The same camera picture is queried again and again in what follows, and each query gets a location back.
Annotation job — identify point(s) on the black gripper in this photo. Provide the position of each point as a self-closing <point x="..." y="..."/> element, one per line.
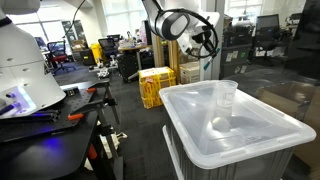
<point x="201" y="37"/>

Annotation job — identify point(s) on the teal and black pen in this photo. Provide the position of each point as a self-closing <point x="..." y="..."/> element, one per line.
<point x="208" y="64"/>

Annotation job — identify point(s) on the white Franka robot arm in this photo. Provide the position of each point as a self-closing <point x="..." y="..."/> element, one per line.
<point x="23" y="63"/>

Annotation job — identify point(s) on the cardboard box with white label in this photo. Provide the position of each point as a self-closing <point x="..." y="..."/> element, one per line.
<point x="190" y="72"/>

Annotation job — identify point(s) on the clear plastic measuring cup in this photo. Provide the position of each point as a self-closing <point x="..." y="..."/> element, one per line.
<point x="226" y="96"/>

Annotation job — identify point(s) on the open cardboard box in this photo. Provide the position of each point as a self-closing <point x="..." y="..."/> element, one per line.
<point x="283" y="96"/>

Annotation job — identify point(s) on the grey storage box body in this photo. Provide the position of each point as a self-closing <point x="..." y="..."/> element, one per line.
<point x="213" y="171"/>

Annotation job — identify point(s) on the flat brown cardboard box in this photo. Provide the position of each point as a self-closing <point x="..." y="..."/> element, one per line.
<point x="313" y="133"/>

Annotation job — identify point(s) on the black filing cabinet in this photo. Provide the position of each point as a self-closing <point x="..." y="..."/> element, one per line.
<point x="235" y="58"/>

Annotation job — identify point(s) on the black office chair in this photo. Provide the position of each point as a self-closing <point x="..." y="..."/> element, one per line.
<point x="267" y="28"/>

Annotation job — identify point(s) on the round wooden table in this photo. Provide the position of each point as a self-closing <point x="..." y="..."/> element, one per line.
<point x="133" y="48"/>

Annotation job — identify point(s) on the black equipment case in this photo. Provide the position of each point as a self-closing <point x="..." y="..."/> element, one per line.
<point x="128" y="66"/>

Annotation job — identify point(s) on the translucent white plastic bin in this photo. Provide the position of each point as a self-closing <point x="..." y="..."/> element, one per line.
<point x="246" y="133"/>

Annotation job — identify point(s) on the blue mesh office chair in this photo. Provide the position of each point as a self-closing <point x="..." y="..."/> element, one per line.
<point x="108" y="46"/>

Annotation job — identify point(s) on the yellow bin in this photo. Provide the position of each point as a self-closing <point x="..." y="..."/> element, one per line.
<point x="96" y="51"/>

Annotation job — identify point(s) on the white power strip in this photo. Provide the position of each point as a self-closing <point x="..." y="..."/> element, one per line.
<point x="115" y="138"/>

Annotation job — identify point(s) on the red office chair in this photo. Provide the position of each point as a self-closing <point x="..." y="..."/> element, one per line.
<point x="57" y="55"/>

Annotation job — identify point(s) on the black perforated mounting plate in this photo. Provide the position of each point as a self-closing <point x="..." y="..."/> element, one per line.
<point x="63" y="110"/>

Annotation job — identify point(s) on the black work table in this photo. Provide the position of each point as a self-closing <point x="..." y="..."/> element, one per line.
<point x="50" y="156"/>

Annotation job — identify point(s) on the white window post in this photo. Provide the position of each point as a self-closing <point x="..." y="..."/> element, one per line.
<point x="216" y="71"/>

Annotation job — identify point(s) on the wooden door frame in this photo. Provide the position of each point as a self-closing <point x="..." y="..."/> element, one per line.
<point x="173" y="60"/>

